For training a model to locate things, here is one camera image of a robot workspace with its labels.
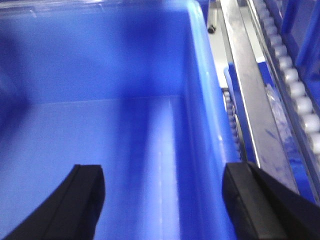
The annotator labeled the large light blue bin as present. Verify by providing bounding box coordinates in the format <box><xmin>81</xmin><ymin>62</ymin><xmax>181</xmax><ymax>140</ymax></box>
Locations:
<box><xmin>0</xmin><ymin>0</ymin><xmax>236</xmax><ymax>240</ymax></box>

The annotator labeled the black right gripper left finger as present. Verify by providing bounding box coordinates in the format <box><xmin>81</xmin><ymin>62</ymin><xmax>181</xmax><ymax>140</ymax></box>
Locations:
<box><xmin>5</xmin><ymin>164</ymin><xmax>105</xmax><ymax>240</ymax></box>

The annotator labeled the metal lane divider rail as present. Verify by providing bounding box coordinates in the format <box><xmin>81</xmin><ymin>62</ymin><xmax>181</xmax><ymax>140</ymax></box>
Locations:
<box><xmin>220</xmin><ymin>0</ymin><xmax>299</xmax><ymax>193</ymax></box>

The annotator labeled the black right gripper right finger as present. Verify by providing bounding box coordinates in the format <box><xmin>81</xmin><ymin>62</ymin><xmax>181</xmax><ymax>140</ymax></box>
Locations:
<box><xmin>222</xmin><ymin>162</ymin><xmax>320</xmax><ymax>240</ymax></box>

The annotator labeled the lower right dark blue bin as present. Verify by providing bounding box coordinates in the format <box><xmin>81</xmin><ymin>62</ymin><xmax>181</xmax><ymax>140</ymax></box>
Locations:
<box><xmin>277</xmin><ymin>0</ymin><xmax>320</xmax><ymax>83</ymax></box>

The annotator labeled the white roller track strip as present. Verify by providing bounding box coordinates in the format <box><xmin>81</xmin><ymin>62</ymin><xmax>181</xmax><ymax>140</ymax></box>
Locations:
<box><xmin>248</xmin><ymin>0</ymin><xmax>320</xmax><ymax>186</ymax></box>

